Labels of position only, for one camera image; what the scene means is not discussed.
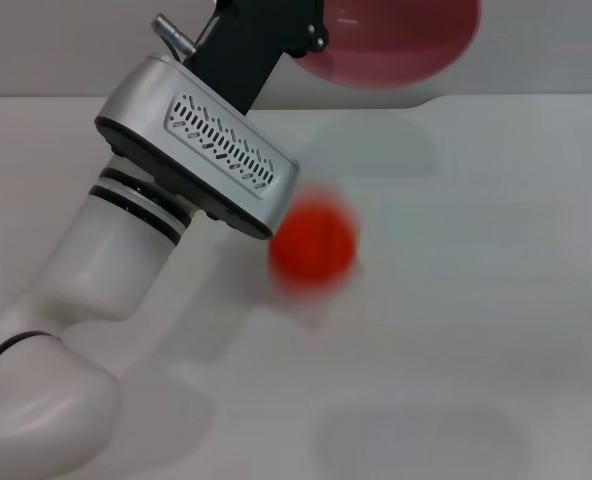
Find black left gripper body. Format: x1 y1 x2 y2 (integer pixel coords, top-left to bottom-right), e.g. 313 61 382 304
183 0 322 116

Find pink plastic bowl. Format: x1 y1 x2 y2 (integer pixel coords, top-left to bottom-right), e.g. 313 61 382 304
300 0 482 92

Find orange toy fruit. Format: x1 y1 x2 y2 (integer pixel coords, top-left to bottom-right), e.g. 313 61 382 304
268 187 360 297

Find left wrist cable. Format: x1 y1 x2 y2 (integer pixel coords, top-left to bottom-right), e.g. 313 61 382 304
150 14 198 64

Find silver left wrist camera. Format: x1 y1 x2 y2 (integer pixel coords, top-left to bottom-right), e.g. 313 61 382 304
94 52 300 240

